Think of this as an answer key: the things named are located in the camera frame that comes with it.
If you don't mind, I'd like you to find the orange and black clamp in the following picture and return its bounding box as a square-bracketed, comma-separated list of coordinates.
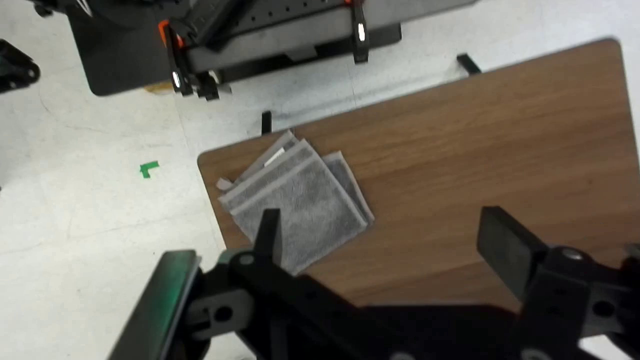
[347, 0, 372, 65]
[158, 19, 222, 102]

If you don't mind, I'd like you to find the black stand foot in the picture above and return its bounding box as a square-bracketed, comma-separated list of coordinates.
[0, 39, 42, 94]

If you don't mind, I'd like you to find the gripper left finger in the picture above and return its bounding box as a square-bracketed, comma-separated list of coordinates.
[107, 209, 372, 360]

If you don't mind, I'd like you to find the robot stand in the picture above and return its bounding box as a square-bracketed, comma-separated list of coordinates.
[65, 0, 476, 98]

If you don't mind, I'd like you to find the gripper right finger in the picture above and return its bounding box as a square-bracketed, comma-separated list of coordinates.
[476, 205, 640, 360]

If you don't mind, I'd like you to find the grey folded towel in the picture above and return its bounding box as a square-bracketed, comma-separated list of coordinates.
[216, 129, 376, 276]

